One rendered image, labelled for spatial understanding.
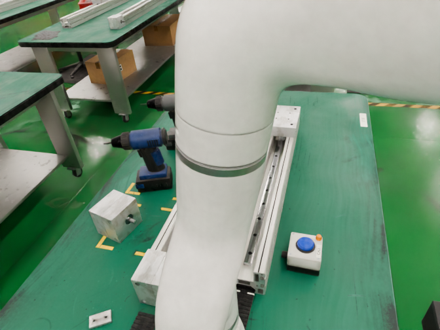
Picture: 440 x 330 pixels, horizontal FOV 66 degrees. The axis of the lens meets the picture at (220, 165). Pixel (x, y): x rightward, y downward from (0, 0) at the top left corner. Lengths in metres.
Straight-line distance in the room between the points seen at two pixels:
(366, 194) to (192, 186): 0.89
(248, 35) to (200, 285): 0.26
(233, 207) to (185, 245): 0.08
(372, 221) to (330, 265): 0.21
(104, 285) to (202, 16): 0.81
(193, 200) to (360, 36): 0.20
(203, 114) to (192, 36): 0.06
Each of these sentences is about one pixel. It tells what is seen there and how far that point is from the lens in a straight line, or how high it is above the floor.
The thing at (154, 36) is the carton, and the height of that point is 0.33.
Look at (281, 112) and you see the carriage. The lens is 1.29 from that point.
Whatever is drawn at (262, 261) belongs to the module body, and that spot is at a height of 0.86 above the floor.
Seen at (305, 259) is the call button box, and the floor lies 0.84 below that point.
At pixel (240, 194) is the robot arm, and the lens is 0.32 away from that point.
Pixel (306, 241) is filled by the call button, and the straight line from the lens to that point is 0.88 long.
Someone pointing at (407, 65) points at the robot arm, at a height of 1.45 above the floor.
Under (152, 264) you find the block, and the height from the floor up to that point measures 0.87.
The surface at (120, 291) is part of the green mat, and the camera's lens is 0.94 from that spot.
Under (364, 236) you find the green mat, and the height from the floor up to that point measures 0.78.
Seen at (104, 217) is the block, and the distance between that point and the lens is 0.99.
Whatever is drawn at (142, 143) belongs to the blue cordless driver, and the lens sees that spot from 1.06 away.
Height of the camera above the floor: 1.52
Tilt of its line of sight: 37 degrees down
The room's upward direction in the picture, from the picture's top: 6 degrees counter-clockwise
